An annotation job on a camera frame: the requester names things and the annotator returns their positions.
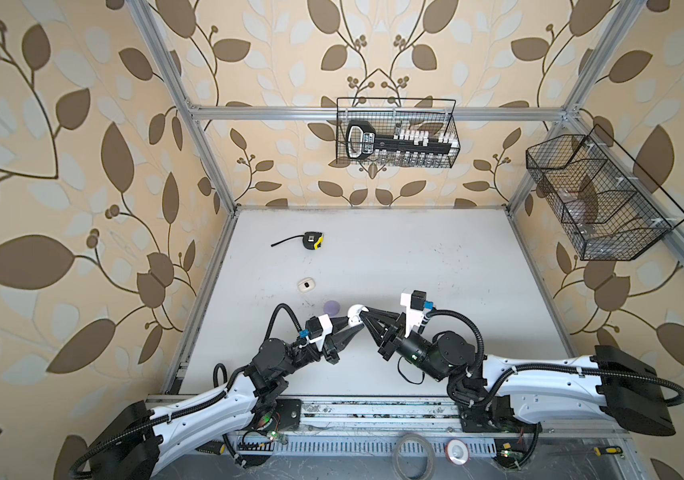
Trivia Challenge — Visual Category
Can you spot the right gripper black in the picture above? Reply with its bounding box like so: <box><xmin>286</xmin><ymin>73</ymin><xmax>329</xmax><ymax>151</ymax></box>
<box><xmin>364</xmin><ymin>306</ymin><xmax>449</xmax><ymax>385</ymax></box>

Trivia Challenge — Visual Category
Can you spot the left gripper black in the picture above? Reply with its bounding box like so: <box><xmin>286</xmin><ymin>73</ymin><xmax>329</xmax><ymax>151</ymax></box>
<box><xmin>276</xmin><ymin>317</ymin><xmax>358</xmax><ymax>382</ymax></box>

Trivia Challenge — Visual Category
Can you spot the white round earbud case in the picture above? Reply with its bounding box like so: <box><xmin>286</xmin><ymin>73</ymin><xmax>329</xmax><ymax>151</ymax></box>
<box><xmin>347</xmin><ymin>304</ymin><xmax>369</xmax><ymax>327</ymax></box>

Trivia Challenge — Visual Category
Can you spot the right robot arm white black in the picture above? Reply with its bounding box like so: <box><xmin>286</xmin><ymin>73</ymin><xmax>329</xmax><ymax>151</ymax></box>
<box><xmin>349</xmin><ymin>306</ymin><xmax>684</xmax><ymax>437</ymax></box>

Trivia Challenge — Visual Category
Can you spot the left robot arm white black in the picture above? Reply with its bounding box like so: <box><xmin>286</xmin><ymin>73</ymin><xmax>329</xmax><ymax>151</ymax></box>
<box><xmin>68</xmin><ymin>305</ymin><xmax>367</xmax><ymax>479</ymax></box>

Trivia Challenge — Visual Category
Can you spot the purple round earbud case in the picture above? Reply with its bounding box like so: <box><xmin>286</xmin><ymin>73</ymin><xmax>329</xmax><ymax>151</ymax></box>
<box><xmin>323</xmin><ymin>300</ymin><xmax>341</xmax><ymax>317</ymax></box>

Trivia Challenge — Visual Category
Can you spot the black yellow tape measure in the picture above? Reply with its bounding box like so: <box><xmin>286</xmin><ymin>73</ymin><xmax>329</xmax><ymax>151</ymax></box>
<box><xmin>270</xmin><ymin>231</ymin><xmax>324</xmax><ymax>251</ymax></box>

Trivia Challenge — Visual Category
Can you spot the grey tape roll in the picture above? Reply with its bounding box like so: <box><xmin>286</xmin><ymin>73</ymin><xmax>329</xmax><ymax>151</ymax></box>
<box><xmin>392</xmin><ymin>433</ymin><xmax>437</xmax><ymax>480</ymax></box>

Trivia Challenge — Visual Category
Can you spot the white round disc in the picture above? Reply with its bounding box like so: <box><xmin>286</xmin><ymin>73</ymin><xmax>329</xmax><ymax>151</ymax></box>
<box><xmin>445</xmin><ymin>439</ymin><xmax>470</xmax><ymax>466</ymax></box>

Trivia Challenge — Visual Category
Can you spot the black yellow screwdriver left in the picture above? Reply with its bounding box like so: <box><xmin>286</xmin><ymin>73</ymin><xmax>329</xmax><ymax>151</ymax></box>
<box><xmin>196</xmin><ymin>441</ymin><xmax>227</xmax><ymax>455</ymax></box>

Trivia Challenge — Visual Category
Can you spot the black yellow screwdriver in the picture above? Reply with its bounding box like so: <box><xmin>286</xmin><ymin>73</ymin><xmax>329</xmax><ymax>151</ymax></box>
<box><xmin>196</xmin><ymin>441</ymin><xmax>227</xmax><ymax>455</ymax></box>
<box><xmin>593</xmin><ymin>446</ymin><xmax>624</xmax><ymax>457</ymax></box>

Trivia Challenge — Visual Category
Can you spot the black yellow screwdriver right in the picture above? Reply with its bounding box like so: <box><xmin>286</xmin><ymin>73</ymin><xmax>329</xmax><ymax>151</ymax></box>
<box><xmin>593</xmin><ymin>446</ymin><xmax>624</xmax><ymax>457</ymax></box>

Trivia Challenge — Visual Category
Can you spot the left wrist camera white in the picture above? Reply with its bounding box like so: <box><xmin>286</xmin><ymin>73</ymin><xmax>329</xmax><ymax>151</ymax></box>
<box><xmin>300</xmin><ymin>314</ymin><xmax>333</xmax><ymax>349</ymax></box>

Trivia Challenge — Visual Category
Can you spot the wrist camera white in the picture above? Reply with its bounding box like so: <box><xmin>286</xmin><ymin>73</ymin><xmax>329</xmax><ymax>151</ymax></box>
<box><xmin>300</xmin><ymin>314</ymin><xmax>333</xmax><ymax>349</ymax></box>
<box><xmin>400</xmin><ymin>290</ymin><xmax>434</xmax><ymax>338</ymax></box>

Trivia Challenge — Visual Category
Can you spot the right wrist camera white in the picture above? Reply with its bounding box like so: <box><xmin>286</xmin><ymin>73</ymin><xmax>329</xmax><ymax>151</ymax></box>
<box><xmin>400</xmin><ymin>290</ymin><xmax>434</xmax><ymax>338</ymax></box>

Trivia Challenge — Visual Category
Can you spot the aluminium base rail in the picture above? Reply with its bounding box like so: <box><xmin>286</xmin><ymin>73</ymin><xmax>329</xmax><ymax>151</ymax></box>
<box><xmin>134</xmin><ymin>395</ymin><xmax>631</xmax><ymax>439</ymax></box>

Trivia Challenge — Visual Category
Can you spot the black wire basket back wall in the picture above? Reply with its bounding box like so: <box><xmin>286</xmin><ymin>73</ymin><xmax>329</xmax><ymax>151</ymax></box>
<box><xmin>335</xmin><ymin>96</ymin><xmax>461</xmax><ymax>169</ymax></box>

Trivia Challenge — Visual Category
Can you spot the black wire basket wall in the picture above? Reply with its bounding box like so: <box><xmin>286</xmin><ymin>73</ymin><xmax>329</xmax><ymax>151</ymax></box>
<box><xmin>335</xmin><ymin>96</ymin><xmax>461</xmax><ymax>169</ymax></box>
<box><xmin>526</xmin><ymin>124</ymin><xmax>684</xmax><ymax>261</ymax></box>

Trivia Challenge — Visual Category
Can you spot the black wire basket right wall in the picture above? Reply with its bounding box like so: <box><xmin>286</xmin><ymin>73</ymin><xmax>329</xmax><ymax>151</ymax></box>
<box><xmin>526</xmin><ymin>124</ymin><xmax>684</xmax><ymax>261</ymax></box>

